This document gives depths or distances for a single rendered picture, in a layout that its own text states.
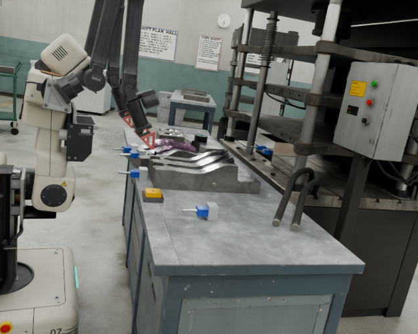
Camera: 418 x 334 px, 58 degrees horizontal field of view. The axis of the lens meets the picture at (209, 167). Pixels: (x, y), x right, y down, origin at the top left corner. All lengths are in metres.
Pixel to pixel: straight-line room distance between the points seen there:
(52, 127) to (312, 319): 1.24
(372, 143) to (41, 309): 1.55
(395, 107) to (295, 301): 0.90
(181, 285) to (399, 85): 1.17
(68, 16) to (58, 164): 7.73
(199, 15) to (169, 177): 7.42
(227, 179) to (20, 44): 8.24
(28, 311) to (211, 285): 0.88
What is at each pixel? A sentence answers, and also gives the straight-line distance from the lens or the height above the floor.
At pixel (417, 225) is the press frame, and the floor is 0.63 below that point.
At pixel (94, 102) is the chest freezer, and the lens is 8.27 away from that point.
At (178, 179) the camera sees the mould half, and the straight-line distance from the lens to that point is 1.66.
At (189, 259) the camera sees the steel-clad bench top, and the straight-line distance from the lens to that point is 1.13.
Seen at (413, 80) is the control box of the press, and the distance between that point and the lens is 1.79.
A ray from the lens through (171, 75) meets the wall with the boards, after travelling 8.86.
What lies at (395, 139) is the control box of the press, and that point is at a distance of 1.79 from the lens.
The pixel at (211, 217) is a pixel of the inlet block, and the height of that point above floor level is 0.81.
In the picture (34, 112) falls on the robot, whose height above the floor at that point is 1.07.
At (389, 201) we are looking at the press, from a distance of 2.33.
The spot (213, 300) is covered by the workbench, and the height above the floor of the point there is 0.66.
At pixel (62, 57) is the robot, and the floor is 1.30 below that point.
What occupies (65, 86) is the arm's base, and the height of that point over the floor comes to 1.20.
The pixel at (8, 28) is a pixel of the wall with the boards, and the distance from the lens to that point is 9.72.
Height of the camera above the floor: 1.35
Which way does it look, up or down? 15 degrees down
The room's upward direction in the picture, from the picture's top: 9 degrees clockwise
